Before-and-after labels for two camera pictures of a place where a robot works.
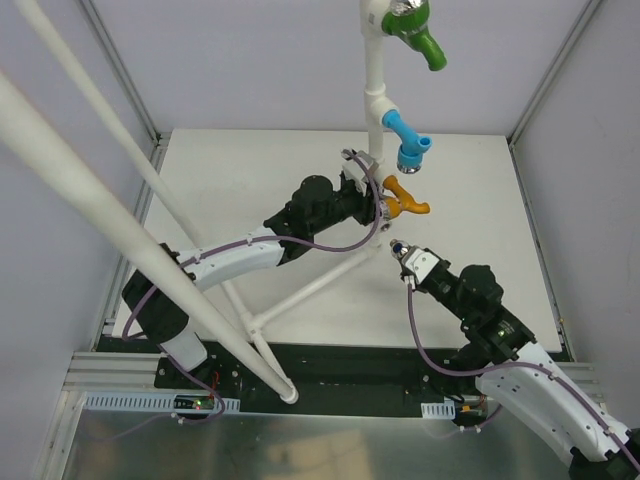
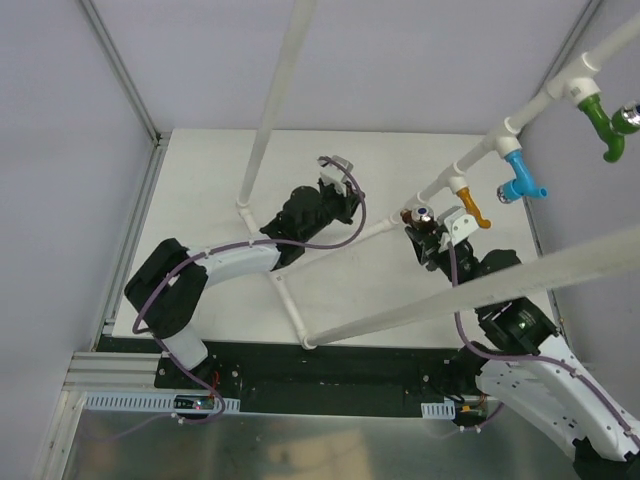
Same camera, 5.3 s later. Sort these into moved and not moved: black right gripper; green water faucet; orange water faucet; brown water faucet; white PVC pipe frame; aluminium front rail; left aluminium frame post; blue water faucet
Moved: blue water faucet; black right gripper; brown water faucet; orange water faucet; white PVC pipe frame; green water faucet
Not moved: left aluminium frame post; aluminium front rail
